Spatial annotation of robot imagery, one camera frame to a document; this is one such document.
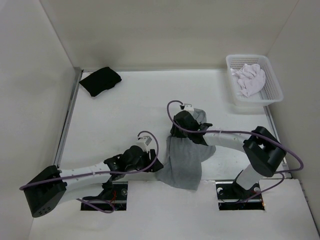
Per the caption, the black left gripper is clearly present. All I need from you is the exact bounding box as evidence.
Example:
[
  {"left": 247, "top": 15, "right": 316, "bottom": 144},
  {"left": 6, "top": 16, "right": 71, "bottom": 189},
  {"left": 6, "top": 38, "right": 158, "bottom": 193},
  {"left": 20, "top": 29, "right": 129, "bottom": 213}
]
[{"left": 125, "top": 149, "right": 163, "bottom": 173}]

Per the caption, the grey tank top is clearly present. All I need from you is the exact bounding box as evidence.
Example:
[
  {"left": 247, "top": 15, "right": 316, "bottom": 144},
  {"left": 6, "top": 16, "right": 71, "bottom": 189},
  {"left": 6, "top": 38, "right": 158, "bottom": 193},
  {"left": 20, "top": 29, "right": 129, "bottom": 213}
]
[{"left": 156, "top": 108, "right": 217, "bottom": 192}]

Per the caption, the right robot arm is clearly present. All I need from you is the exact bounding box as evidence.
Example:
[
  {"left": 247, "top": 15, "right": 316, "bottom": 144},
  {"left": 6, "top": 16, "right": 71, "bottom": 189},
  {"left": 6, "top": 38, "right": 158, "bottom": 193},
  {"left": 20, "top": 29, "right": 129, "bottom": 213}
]
[{"left": 170, "top": 110, "right": 287, "bottom": 198}]

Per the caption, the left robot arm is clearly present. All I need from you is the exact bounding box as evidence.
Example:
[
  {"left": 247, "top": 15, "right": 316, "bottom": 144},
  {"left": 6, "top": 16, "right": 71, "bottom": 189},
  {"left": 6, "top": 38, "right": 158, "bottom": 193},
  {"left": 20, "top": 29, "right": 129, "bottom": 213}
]
[{"left": 22, "top": 145, "right": 164, "bottom": 218}]

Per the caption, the crumpled pink tank top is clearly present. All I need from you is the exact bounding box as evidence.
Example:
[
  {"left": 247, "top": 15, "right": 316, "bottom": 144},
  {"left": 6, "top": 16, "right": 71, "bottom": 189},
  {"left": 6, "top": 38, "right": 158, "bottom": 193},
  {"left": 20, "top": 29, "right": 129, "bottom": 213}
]
[{"left": 230, "top": 63, "right": 266, "bottom": 98}]

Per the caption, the folded black tank top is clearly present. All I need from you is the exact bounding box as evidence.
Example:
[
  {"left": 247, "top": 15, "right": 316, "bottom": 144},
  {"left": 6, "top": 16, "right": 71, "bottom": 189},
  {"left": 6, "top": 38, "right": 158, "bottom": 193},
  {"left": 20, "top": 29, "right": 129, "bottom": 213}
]
[{"left": 79, "top": 67, "right": 122, "bottom": 98}]

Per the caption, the white plastic mesh basket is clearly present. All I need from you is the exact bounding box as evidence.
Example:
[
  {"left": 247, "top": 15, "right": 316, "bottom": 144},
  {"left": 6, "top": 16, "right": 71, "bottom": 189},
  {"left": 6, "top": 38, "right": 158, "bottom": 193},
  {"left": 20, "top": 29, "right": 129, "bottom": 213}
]
[{"left": 225, "top": 54, "right": 284, "bottom": 107}]

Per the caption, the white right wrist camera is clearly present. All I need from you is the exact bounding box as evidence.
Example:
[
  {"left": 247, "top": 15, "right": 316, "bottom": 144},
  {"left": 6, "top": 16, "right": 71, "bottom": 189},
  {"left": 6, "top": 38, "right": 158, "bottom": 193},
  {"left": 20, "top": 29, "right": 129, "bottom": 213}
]
[{"left": 179, "top": 103, "right": 194, "bottom": 113}]

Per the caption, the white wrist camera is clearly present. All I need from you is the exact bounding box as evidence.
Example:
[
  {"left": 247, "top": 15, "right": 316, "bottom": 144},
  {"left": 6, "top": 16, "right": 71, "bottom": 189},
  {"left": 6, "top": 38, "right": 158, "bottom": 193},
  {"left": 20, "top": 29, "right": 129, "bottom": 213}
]
[
  {"left": 136, "top": 136, "right": 152, "bottom": 152},
  {"left": 179, "top": 103, "right": 194, "bottom": 113}
]

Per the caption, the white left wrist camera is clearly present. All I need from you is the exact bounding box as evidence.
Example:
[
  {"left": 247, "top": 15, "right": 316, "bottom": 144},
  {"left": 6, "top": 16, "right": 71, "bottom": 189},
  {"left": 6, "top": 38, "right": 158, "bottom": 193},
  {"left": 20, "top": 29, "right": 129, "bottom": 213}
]
[{"left": 136, "top": 136, "right": 152, "bottom": 152}]

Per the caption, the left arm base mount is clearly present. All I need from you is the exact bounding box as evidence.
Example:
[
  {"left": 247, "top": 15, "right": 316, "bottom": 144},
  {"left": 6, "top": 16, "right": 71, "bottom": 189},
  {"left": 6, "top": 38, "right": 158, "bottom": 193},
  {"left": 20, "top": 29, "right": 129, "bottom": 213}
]
[{"left": 80, "top": 182, "right": 128, "bottom": 213}]

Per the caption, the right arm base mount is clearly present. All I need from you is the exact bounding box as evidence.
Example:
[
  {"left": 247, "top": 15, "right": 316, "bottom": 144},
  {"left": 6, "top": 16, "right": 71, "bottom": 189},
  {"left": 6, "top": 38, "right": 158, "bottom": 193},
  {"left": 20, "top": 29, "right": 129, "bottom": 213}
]
[{"left": 215, "top": 181, "right": 265, "bottom": 211}]

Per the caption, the left aluminium table rail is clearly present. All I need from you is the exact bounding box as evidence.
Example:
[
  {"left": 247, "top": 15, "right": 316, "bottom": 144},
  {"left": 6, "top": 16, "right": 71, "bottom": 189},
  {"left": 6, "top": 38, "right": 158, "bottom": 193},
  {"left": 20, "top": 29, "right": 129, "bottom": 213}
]
[{"left": 53, "top": 67, "right": 83, "bottom": 166}]

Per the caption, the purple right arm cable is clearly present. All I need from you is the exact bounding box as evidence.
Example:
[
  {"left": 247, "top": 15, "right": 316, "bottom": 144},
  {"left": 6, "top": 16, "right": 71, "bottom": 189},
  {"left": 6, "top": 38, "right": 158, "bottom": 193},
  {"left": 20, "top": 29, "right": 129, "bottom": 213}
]
[{"left": 166, "top": 100, "right": 306, "bottom": 203}]

